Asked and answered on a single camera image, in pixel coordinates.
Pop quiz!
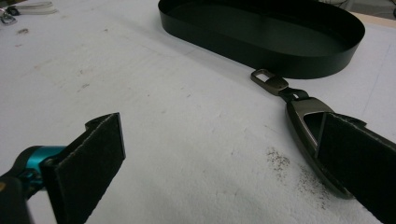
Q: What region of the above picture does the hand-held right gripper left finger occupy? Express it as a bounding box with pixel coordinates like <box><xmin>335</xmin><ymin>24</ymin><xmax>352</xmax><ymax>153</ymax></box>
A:
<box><xmin>41</xmin><ymin>112</ymin><xmax>126</xmax><ymax>224</ymax></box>

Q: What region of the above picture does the dark metal keychain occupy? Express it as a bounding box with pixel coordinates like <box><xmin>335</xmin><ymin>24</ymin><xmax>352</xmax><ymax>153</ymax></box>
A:
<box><xmin>250</xmin><ymin>68</ymin><xmax>368</xmax><ymax>200</ymax></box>

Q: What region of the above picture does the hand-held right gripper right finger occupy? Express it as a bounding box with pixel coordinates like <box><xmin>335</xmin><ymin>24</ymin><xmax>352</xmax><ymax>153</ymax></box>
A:
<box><xmin>315</xmin><ymin>111</ymin><xmax>396</xmax><ymax>224</ymax></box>

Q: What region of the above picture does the small metal key ring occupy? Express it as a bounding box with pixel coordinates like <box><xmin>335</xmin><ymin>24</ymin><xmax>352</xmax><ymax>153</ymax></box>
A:
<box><xmin>0</xmin><ymin>7</ymin><xmax>21</xmax><ymax>26</ymax></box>

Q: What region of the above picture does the white foam mat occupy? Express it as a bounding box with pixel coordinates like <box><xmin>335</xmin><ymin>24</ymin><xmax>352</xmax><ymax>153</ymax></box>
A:
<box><xmin>0</xmin><ymin>0</ymin><xmax>396</xmax><ymax>224</ymax></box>

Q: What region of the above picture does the wooden table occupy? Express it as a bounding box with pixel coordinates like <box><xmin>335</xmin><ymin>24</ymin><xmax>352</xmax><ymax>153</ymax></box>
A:
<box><xmin>349</xmin><ymin>11</ymin><xmax>396</xmax><ymax>30</ymax></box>

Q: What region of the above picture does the black oval tray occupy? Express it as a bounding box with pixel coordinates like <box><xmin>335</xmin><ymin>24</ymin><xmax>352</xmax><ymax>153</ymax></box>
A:
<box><xmin>157</xmin><ymin>0</ymin><xmax>366</xmax><ymax>79</ymax></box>

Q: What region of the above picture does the metal tool at corner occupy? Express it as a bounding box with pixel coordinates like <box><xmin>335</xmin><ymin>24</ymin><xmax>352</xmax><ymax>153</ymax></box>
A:
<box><xmin>13</xmin><ymin>0</ymin><xmax>59</xmax><ymax>16</ymax></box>

